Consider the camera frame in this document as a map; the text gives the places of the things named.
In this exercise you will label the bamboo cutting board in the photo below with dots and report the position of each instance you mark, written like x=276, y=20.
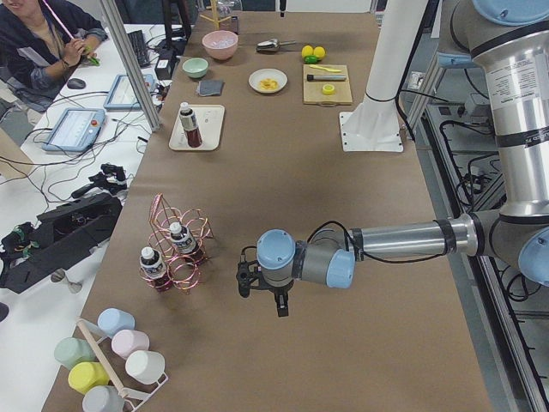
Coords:
x=312, y=91

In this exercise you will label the teach pendant tablet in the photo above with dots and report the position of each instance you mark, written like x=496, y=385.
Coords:
x=121, y=96
x=75, y=131

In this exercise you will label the white cup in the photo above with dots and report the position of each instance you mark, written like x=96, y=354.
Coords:
x=145, y=366

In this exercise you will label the dark drink bottle on tray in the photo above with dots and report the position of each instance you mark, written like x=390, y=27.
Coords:
x=187, y=117

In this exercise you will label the lower bottle in rack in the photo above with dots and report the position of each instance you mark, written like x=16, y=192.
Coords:
x=154, y=270

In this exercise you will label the lower whole lemon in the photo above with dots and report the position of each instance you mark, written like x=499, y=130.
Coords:
x=319, y=52

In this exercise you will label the grey cup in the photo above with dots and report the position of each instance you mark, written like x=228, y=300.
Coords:
x=102, y=398

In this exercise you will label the copper wire bottle rack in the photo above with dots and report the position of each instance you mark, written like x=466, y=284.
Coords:
x=185, y=275

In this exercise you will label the half lemon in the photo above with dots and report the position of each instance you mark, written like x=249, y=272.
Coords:
x=328, y=89

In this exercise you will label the braided glazed donut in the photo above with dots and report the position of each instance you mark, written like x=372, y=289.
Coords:
x=268, y=84

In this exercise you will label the yellow plastic knife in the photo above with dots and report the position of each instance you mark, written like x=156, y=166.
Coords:
x=324, y=68

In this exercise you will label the metal scoop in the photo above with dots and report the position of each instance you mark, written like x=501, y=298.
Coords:
x=272, y=45

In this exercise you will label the black power adapter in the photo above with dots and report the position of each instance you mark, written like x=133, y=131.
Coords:
x=166, y=64

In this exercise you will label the white round plate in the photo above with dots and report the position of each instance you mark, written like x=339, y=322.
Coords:
x=260, y=74

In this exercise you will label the pink cup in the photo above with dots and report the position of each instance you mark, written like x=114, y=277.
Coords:
x=126, y=342

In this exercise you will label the green cup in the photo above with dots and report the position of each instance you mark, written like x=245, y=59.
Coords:
x=70, y=351

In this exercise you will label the blue cup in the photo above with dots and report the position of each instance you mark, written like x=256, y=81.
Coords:
x=113, y=320

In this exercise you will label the steel cylinder black cap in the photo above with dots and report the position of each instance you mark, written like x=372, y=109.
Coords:
x=325, y=78

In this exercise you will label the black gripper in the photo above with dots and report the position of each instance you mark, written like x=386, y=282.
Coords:
x=279, y=294

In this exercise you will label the whole lemon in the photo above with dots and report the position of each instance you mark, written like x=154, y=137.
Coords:
x=319, y=52
x=306, y=51

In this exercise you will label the bottle in rack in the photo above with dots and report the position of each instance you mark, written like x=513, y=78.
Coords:
x=185, y=243
x=154, y=270

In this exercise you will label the upper whole lemon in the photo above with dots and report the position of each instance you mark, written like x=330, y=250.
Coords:
x=306, y=51

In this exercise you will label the black keyboard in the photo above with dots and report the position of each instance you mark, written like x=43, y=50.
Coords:
x=139, y=47

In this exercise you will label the upper bottle in rack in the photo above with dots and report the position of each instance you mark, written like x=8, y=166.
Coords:
x=185, y=243

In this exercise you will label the grey folded cloth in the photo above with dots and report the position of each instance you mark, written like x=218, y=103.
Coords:
x=207, y=88

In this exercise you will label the yellow cup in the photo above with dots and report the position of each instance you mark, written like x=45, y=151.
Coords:
x=86, y=375

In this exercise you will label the aluminium frame post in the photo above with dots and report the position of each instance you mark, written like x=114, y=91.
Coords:
x=117, y=30

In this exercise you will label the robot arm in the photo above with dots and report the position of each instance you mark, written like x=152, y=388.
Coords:
x=509, y=41

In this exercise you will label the white wooden cup rack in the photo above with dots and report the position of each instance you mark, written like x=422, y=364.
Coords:
x=135, y=398

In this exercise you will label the green bowl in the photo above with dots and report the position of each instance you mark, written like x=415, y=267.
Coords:
x=195, y=68

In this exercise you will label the cream rabbit tray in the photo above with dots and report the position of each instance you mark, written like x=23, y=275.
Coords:
x=210, y=120

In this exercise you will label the seated person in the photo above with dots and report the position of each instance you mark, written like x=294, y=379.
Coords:
x=43, y=42

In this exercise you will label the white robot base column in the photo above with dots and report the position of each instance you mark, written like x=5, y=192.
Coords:
x=374, y=123

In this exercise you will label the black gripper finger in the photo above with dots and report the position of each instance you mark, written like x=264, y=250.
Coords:
x=282, y=7

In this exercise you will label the computer mouse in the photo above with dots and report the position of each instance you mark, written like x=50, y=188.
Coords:
x=76, y=84

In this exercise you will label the near teach pendant tablet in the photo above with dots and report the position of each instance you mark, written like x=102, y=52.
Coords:
x=75, y=131

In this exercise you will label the pink bowl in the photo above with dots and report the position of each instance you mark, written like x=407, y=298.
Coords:
x=220, y=44

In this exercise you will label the green lime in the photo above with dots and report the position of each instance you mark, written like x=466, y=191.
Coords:
x=310, y=59

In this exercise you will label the black handheld controller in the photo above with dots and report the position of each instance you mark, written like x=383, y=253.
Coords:
x=111, y=178

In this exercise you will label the far teach pendant tablet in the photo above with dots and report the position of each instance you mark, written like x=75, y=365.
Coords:
x=121, y=96

